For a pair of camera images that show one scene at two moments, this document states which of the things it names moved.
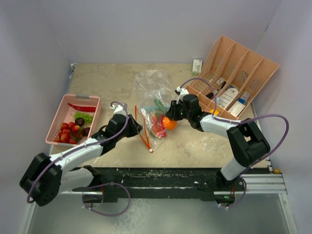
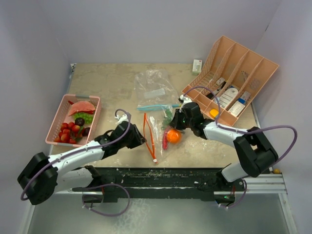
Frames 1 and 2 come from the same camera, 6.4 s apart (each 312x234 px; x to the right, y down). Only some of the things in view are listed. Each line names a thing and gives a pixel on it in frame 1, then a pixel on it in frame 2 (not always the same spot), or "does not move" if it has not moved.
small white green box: x=197 y=68 does not move
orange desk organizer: x=229 y=78 does not move
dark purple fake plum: x=79 y=121 does not move
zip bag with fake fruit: x=153 y=90 does not move
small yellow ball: x=276 y=171 does not move
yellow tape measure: x=216 y=112 does not move
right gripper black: x=172 y=112 → x=175 y=123
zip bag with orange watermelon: x=149 y=113 → x=163 y=139
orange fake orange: x=170 y=125 → x=174 y=136
